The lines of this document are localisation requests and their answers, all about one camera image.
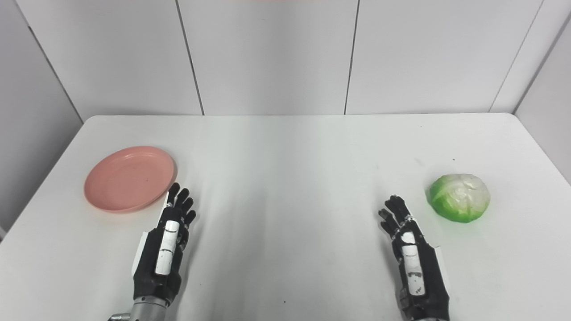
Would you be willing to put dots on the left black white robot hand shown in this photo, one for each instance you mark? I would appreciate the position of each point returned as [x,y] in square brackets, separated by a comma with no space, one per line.
[164,258]

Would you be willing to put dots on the pink round plate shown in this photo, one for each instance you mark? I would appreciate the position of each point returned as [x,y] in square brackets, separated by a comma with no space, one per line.
[129,178]

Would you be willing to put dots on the green white cabbage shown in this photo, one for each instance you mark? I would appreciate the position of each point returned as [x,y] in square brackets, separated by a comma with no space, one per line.
[459,197]

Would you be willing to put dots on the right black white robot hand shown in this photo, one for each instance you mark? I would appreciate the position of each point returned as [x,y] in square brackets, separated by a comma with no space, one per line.
[417,267]

